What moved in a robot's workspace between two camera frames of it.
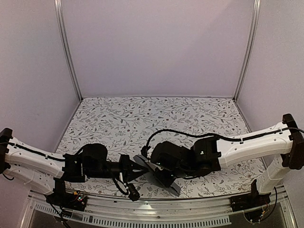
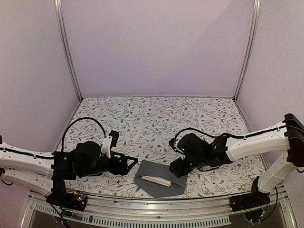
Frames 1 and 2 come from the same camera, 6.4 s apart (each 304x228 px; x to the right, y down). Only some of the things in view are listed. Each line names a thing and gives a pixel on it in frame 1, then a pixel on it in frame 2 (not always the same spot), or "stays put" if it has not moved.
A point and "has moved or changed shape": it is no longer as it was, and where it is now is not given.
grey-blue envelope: x=174 y=188 has moved or changed shape
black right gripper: x=164 y=181 → x=179 y=170
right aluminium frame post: x=256 y=19 stays put
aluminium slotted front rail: x=206 y=211 stays put
